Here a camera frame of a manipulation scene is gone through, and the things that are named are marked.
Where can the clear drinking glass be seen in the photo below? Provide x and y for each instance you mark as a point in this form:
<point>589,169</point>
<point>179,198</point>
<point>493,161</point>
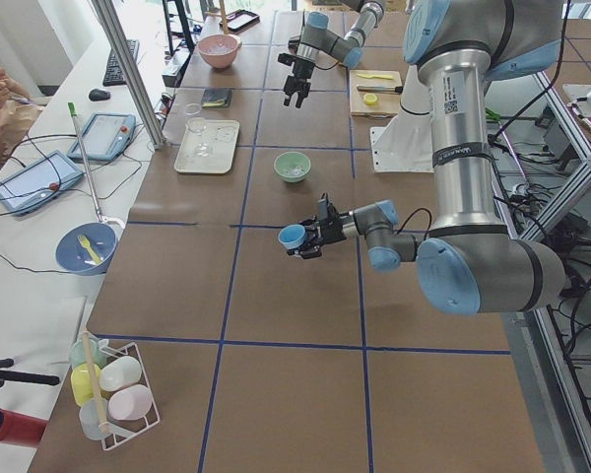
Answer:
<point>197,126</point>

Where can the white wire cup rack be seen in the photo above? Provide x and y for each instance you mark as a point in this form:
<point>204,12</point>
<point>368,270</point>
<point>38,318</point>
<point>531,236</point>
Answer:
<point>123,431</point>

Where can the black handled knife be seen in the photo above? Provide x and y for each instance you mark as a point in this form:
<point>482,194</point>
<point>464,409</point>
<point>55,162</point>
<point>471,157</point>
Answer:
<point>380,89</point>

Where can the white cup in rack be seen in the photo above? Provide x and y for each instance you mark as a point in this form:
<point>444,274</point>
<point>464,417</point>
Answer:
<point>121,373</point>

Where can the blue teach pendant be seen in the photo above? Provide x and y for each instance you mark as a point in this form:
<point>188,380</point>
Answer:
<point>32,187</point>
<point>106,135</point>

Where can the yellow plastic knife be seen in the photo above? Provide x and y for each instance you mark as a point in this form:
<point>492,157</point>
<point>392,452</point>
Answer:
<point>376,76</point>

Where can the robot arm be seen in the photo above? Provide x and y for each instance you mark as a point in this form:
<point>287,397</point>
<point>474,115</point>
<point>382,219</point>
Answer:
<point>315,37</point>
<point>467,263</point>

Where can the green cup in rack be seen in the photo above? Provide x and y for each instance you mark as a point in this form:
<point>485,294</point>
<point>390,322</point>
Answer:
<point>97,347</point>

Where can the pink cup in rack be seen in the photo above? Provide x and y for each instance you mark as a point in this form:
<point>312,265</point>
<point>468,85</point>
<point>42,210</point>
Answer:
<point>130,403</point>

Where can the clear ice cubes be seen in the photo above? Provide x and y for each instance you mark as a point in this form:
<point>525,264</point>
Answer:
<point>294,171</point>

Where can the yellow plastic fork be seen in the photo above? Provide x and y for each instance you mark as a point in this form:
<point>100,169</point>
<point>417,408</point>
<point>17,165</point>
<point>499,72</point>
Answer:
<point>87,246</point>

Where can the green bowl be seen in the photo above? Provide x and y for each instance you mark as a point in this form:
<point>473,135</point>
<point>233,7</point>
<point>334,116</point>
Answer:
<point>289,159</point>

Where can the wooden cutting board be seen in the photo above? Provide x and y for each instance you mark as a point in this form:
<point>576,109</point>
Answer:
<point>388,105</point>

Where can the black computer mouse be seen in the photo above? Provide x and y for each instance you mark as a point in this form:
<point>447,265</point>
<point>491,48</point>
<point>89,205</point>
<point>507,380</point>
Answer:
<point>99,95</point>

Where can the light blue plastic cup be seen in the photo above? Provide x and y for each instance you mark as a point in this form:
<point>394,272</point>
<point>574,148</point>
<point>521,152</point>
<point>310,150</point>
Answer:
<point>292,236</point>

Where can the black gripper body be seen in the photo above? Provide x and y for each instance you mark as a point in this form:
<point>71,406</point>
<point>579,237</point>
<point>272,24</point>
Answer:
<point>334,230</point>
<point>301,69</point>

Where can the pink bowl with ice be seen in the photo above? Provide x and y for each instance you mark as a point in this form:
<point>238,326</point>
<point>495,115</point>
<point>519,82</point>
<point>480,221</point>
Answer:
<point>219,50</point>

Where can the red cylinder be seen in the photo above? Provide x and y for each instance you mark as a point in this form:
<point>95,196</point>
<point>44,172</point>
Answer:
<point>20,429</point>

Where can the yellow cup in rack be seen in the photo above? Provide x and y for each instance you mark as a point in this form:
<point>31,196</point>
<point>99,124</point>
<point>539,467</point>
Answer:
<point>81,384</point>

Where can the wooden rack handle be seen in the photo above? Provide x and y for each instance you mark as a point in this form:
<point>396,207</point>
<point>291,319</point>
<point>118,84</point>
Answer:
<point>93,384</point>

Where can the aluminium frame post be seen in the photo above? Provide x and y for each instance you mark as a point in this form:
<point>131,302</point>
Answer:
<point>114,32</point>

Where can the dark grey folded cloth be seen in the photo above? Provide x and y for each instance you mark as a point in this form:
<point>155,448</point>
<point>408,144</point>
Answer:
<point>216,98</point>

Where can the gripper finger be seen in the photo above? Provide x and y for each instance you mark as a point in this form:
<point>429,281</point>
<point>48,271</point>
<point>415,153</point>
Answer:
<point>305,251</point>
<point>300,97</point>

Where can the blue bowl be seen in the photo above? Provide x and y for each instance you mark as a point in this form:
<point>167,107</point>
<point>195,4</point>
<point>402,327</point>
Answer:
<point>73,258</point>

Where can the black camera tripod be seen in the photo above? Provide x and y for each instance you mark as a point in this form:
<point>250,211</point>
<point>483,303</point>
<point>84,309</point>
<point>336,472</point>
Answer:
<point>26,377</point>

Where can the clear cup in rack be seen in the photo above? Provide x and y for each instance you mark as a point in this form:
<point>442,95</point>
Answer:
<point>89,419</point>

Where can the cream serving tray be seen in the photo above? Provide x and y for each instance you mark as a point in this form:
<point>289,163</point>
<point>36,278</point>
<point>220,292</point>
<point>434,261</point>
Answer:
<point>222,136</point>

